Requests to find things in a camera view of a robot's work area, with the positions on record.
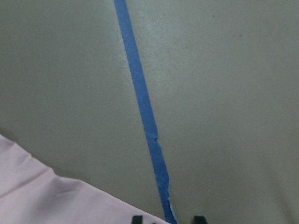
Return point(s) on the pink Snoopy t-shirt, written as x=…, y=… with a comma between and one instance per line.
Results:
x=31, y=193

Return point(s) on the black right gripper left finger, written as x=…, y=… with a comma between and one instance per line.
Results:
x=137, y=219

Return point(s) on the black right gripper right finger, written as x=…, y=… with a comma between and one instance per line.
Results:
x=199, y=220

